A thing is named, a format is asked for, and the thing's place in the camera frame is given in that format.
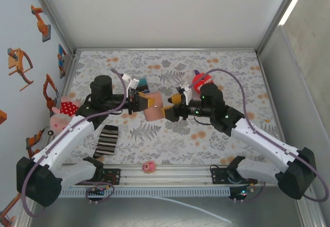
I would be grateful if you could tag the pink leather card holder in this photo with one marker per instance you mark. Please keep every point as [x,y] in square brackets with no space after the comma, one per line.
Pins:
[152,114]

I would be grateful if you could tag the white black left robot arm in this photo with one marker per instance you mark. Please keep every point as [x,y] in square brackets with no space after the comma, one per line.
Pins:
[67,136]

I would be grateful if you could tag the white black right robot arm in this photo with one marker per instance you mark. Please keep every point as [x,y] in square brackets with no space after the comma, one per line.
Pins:
[263,139]

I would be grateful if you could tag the black credit card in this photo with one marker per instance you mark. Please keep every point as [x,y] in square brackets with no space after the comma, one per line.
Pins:
[144,87]

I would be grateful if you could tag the blue striped card packet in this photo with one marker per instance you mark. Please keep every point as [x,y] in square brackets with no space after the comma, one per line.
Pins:
[143,85]

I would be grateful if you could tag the teal credit card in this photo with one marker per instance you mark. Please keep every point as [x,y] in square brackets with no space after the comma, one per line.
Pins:
[143,81]

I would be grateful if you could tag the red dinosaur plush toy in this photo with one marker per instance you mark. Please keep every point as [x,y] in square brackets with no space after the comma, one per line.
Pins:
[199,81]

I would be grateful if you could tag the floral printed table mat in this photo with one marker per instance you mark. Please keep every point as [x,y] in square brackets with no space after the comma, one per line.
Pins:
[180,64]

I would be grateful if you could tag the pink pig plush toy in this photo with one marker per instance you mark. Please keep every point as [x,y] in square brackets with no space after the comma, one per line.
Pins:
[68,107]

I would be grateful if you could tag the black white striped sock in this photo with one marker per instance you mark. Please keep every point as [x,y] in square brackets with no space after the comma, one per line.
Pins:
[105,144]

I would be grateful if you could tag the pink donut toy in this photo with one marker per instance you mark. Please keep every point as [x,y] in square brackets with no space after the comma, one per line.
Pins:
[149,166]

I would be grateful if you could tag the thin white tube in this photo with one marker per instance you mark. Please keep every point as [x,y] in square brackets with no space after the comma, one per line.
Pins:
[206,213]

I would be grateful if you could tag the aluminium back rail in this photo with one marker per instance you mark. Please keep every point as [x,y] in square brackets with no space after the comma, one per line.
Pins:
[165,49]

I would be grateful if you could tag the aluminium rail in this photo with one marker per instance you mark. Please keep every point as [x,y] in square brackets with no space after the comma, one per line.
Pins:
[165,49]
[167,178]

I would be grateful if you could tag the blue orange wall sticker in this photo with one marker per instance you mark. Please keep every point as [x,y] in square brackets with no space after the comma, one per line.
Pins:
[62,56]

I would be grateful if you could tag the aluminium front rail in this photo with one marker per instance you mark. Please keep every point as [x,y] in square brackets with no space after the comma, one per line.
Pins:
[167,178]

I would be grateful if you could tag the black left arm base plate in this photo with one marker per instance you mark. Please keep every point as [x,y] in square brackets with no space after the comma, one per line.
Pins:
[114,176]

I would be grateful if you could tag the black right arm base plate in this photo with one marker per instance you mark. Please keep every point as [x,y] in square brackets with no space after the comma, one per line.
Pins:
[217,176]

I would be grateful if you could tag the aluminium frame post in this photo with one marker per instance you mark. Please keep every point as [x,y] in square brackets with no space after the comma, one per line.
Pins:
[279,15]
[52,15]

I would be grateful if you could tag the orange machine frame wall sticker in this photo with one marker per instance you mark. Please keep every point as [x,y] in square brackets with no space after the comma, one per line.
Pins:
[15,62]

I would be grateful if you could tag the orange block wall sticker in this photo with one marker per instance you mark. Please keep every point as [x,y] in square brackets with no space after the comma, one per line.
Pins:
[2,117]

